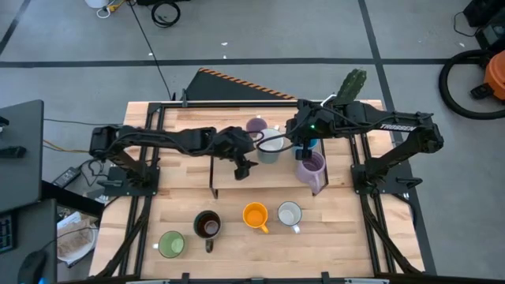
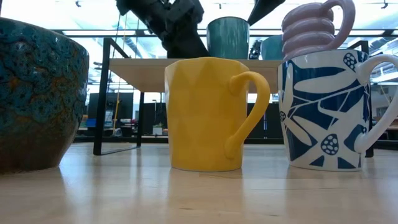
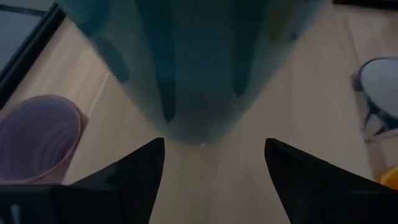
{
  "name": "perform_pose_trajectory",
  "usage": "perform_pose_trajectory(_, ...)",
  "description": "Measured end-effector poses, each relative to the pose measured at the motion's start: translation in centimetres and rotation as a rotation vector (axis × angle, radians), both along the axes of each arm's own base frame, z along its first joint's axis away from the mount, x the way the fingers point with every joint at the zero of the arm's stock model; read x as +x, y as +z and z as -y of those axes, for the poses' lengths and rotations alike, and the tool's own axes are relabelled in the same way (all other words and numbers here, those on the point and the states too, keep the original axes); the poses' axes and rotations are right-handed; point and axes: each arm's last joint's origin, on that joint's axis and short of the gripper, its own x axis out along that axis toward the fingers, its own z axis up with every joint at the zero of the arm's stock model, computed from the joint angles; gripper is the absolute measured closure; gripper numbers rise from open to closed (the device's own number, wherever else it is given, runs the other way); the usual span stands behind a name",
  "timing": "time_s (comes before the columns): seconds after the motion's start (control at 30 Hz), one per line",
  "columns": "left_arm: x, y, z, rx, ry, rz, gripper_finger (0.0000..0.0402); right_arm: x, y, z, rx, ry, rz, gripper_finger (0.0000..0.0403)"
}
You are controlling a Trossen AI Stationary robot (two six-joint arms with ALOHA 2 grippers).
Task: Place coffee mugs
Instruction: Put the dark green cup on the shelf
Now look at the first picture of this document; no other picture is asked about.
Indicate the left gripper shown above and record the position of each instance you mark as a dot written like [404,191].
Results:
[234,143]

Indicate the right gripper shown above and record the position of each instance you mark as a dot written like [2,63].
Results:
[311,122]

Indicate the light blue mug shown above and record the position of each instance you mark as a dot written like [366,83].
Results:
[313,143]

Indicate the lilac ribbed spiral mug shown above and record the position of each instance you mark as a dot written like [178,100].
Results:
[311,175]

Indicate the tall teal mug white inside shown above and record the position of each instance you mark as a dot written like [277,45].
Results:
[270,146]

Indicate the yellow faceted mug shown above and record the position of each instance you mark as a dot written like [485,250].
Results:
[255,216]

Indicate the blue white floral mug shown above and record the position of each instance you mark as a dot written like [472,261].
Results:
[289,215]

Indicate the dark teal brown glazed mug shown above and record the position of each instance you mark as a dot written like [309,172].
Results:
[207,226]

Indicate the green mug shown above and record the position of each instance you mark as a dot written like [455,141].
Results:
[170,244]

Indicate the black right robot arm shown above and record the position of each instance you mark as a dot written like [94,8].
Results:
[394,126]

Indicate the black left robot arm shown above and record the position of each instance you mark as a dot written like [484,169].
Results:
[173,138]

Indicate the green cactus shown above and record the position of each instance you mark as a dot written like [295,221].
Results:
[351,87]

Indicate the black hazard-striped ramp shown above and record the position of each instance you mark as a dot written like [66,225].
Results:
[221,88]

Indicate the black power adapter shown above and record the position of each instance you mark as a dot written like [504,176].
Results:
[66,177]

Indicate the white bin with paper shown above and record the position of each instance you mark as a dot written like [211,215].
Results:
[75,240]

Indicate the orange vacuum cleaner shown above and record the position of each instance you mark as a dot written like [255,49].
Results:
[497,75]

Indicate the dark grey desk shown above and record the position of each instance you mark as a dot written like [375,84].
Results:
[35,229]

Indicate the black equipment case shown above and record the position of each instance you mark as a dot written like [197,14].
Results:
[485,12]
[491,37]

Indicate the white bucket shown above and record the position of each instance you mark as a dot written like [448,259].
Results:
[96,3]

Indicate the black desk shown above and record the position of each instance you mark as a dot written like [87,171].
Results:
[21,177]

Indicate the black desk device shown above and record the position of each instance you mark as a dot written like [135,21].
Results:
[13,152]

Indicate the black computer mouse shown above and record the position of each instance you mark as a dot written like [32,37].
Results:
[31,268]

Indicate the black keyboard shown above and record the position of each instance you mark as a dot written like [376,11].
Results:
[6,232]

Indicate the wooden shelf riser black frame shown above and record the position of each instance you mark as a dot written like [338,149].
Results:
[272,175]

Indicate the black aluminium rig frame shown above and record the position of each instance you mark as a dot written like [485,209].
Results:
[154,105]

